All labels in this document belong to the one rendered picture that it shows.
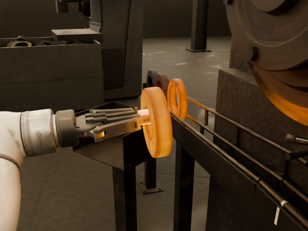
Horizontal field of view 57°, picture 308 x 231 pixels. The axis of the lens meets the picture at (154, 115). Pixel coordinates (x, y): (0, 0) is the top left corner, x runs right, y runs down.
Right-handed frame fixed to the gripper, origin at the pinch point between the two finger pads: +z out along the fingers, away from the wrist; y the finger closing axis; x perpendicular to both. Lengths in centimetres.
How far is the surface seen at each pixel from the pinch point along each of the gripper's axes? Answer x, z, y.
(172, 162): -86, 41, -116
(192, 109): -88, 99, -218
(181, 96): -12, 23, -45
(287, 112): 3.4, 20.4, 16.3
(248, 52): 14.8, 11.7, 16.2
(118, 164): -23.2, -6.9, -21.7
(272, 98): 4.7, 20.5, 11.9
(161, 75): -9, 22, -69
